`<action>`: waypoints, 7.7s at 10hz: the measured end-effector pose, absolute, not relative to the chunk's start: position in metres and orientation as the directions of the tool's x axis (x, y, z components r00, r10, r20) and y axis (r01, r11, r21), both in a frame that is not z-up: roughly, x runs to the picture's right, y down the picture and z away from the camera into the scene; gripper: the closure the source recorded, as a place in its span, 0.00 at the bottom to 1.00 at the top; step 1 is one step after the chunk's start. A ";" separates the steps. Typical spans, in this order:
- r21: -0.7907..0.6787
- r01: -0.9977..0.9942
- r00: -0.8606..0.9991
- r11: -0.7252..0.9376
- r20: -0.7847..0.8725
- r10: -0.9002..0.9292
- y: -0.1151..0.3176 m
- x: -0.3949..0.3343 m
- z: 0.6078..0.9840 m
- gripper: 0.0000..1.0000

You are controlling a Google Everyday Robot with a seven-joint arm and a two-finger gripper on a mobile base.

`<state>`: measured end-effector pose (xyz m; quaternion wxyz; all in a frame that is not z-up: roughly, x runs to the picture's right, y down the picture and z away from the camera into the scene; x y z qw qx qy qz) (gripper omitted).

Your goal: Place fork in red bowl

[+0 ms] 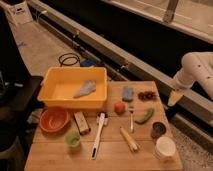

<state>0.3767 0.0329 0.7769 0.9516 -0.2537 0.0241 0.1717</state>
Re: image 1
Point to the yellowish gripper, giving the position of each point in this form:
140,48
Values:
174,97

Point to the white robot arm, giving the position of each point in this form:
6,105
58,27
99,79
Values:
196,67

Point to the red bowl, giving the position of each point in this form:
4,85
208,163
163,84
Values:
53,119

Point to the dark grapes toy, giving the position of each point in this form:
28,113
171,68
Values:
147,95

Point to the green pepper toy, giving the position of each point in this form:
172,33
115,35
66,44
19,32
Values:
147,117

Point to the dark metal can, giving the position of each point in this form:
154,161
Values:
158,129

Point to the blue sponge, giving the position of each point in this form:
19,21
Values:
127,94

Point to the white cup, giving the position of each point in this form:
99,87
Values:
165,148

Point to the orange tomato toy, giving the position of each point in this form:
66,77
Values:
119,107

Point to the yellow corn toy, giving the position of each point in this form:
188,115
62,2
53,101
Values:
133,145

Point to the white brush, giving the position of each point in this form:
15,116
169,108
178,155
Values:
103,119

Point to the blue cloth in bin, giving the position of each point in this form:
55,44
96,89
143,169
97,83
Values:
88,87

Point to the blue object on floor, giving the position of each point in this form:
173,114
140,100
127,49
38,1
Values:
87,63

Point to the wooden block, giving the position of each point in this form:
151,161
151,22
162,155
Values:
81,122

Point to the yellow plastic bin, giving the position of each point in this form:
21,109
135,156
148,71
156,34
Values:
61,83

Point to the green cup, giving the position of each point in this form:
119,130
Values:
72,139

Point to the black chair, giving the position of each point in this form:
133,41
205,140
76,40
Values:
18,97

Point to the white box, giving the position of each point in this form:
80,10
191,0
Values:
19,14

